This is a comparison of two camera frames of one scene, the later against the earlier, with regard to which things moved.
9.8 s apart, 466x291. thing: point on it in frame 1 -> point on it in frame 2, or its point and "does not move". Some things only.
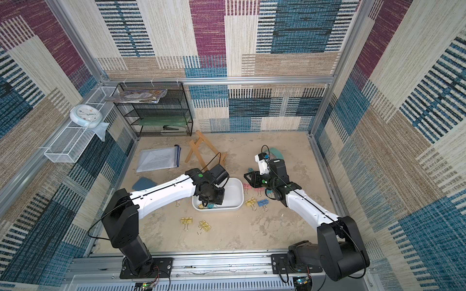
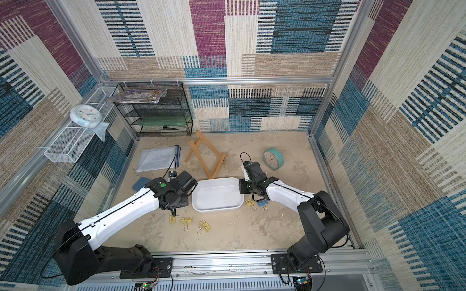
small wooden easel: x=194 y=145 does not move
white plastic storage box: x=233 y=198 does not move
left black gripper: x=219 y=200 -> x=185 y=201
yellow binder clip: x=250 y=203 does not move
